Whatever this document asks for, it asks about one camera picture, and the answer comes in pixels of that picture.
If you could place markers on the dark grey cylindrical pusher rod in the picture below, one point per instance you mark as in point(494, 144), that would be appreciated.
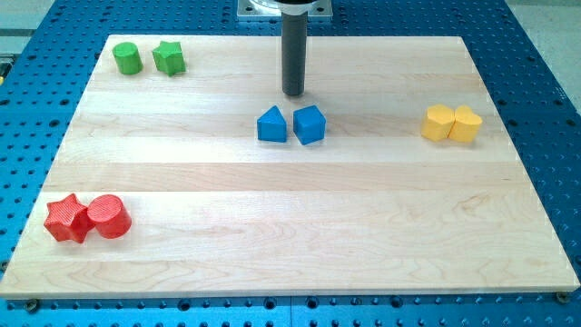
point(293, 53)

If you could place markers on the yellow pentagon block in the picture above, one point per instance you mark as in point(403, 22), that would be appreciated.
point(437, 122)

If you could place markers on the light wooden board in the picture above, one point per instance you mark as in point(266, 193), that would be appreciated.
point(372, 208)

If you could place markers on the blue cube block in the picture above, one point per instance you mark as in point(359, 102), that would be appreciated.
point(309, 124)

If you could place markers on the green cylinder block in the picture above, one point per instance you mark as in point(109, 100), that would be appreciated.
point(127, 58)

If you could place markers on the red cylinder block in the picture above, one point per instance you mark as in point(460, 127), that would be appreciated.
point(109, 216)

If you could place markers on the green star block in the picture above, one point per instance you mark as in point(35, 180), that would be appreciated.
point(168, 58)

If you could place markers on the silver robot mounting plate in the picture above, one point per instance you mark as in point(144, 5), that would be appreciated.
point(264, 10)

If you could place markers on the red star block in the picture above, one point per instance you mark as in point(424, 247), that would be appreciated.
point(67, 220)

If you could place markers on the yellow heart block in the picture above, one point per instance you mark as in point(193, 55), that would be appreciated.
point(466, 125)

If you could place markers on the blue triangle block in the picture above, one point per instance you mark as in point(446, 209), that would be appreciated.
point(272, 126)

